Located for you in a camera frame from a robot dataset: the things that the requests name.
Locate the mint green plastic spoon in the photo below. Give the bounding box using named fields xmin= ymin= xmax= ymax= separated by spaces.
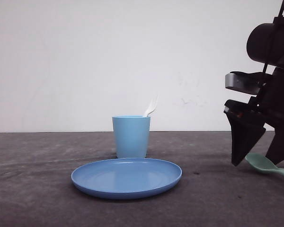
xmin=245 ymin=153 xmax=284 ymax=176

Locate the light blue plastic cup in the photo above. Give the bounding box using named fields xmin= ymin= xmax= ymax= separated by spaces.
xmin=112 ymin=115 xmax=151 ymax=158

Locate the white plastic fork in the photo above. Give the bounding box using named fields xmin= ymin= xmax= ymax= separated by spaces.
xmin=143 ymin=95 xmax=159 ymax=117

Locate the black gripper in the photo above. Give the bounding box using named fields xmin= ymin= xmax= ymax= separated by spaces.
xmin=224 ymin=67 xmax=284 ymax=166

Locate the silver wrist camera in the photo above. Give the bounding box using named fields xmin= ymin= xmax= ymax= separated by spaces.
xmin=225 ymin=71 xmax=267 ymax=95

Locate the blue plastic plate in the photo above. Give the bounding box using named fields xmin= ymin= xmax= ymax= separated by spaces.
xmin=71 ymin=158 xmax=182 ymax=200

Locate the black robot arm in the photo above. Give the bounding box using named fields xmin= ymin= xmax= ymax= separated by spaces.
xmin=224 ymin=1 xmax=284 ymax=166

